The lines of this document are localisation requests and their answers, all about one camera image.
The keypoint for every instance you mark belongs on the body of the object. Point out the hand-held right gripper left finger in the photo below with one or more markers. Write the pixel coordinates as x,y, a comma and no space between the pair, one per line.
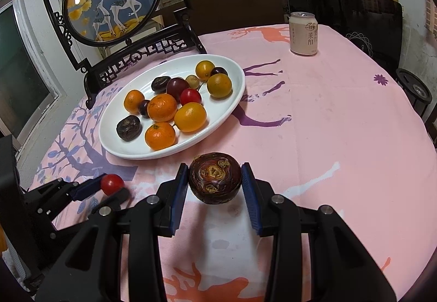
179,199

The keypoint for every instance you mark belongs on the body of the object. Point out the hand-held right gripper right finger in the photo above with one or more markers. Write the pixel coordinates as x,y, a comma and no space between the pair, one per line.
251,199

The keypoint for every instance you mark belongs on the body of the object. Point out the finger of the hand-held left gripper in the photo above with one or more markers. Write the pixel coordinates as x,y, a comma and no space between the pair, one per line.
116,196
85,187

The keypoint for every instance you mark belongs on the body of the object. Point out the small red cherry tomato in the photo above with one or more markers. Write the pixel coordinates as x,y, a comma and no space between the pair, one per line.
112,184

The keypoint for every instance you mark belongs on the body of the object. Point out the dark purple water chestnut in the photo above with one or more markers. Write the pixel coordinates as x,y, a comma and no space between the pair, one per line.
215,177

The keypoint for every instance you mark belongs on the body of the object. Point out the white oval plate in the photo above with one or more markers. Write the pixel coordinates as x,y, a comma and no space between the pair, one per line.
136,148

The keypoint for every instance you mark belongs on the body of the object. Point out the dark wrinkled passion fruit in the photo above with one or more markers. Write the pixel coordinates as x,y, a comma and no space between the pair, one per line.
128,128
160,84

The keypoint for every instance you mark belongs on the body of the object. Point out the large oval kumquat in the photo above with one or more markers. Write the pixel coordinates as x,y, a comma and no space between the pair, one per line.
190,117

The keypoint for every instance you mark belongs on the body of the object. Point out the dark cherry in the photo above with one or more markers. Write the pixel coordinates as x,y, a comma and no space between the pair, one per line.
143,109

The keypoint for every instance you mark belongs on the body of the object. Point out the large mandarin orange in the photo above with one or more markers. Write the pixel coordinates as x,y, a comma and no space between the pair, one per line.
162,107

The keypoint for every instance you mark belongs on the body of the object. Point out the small mandarin orange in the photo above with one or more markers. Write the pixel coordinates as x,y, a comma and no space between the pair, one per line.
133,101

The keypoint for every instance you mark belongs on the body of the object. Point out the dark purple plum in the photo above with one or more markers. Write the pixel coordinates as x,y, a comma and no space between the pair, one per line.
176,86

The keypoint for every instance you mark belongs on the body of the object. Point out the yellow cherry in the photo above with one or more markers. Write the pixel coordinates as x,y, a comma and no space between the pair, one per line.
192,81

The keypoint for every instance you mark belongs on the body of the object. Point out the white framed window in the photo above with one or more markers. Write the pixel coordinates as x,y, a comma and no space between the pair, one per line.
20,83

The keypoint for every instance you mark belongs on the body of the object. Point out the dark grape on plate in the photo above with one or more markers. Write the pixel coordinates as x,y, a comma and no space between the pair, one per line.
221,71

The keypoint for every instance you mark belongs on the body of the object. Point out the beige drink can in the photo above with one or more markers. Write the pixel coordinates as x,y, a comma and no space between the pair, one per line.
303,33

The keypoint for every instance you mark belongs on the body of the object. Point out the black round stool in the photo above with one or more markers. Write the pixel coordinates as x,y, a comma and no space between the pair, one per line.
414,86

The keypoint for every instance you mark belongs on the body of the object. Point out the black chair back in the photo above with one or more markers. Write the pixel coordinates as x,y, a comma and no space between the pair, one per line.
341,8

